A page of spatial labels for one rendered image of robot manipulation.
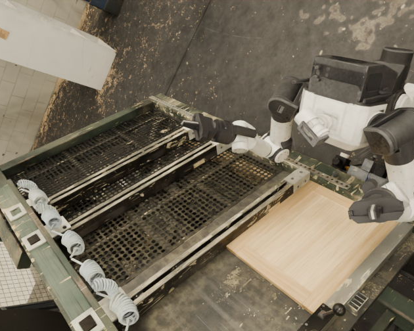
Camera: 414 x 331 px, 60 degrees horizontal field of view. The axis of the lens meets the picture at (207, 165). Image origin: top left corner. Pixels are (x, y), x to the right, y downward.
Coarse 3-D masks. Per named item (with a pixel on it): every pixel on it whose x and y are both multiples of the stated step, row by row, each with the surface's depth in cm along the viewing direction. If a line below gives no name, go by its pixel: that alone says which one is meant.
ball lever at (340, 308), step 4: (336, 304) 106; (340, 304) 106; (336, 308) 105; (340, 308) 105; (344, 308) 106; (320, 312) 115; (324, 312) 115; (328, 312) 111; (332, 312) 109; (336, 312) 105; (340, 312) 105; (344, 312) 105; (320, 316) 114; (324, 316) 114; (340, 316) 106
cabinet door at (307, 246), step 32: (320, 192) 166; (256, 224) 156; (288, 224) 154; (320, 224) 151; (352, 224) 149; (384, 224) 146; (256, 256) 142; (288, 256) 140; (320, 256) 138; (352, 256) 136; (288, 288) 128; (320, 288) 127
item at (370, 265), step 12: (396, 228) 141; (408, 228) 141; (384, 240) 137; (396, 240) 136; (372, 252) 134; (384, 252) 133; (360, 264) 130; (372, 264) 129; (348, 276) 127; (360, 276) 126; (372, 276) 129; (348, 288) 123; (360, 288) 124; (336, 300) 120; (348, 300) 120
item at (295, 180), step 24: (288, 192) 166; (240, 216) 154; (216, 240) 144; (168, 264) 137; (192, 264) 137; (96, 288) 113; (120, 288) 127; (144, 288) 130; (168, 288) 133; (144, 312) 129
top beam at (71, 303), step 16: (0, 176) 198; (0, 192) 186; (16, 224) 164; (32, 224) 162; (32, 256) 146; (48, 256) 145; (48, 272) 138; (64, 272) 137; (48, 288) 132; (64, 288) 131; (64, 304) 125; (80, 304) 124
